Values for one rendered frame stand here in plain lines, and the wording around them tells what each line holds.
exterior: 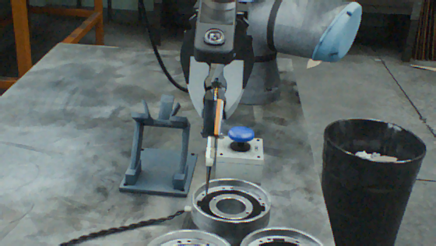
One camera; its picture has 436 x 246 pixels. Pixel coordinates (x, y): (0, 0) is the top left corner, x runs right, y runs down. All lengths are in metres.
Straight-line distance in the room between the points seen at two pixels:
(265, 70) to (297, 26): 0.13
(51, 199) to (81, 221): 0.07
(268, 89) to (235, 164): 0.35
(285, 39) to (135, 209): 0.46
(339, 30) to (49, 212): 0.58
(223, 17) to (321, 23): 0.40
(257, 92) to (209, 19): 0.48
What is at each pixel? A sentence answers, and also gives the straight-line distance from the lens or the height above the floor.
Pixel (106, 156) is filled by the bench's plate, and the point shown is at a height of 0.80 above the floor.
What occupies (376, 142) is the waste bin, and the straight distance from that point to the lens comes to 2.12.
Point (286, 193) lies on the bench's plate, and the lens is 0.83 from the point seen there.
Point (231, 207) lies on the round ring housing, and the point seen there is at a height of 0.81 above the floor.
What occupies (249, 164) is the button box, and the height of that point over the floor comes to 0.84.
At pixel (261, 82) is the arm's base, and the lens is 1.12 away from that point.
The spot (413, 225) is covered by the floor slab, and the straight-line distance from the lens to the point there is 2.34.
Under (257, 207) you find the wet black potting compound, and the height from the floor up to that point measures 0.83.
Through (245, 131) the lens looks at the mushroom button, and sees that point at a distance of 0.83.
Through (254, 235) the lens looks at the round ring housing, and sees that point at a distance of 0.67.
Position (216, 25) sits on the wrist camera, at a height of 1.07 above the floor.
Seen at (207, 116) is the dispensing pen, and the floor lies 0.93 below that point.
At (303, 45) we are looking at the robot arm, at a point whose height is 0.94.
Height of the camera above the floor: 1.23
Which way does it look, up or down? 25 degrees down
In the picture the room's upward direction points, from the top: 3 degrees clockwise
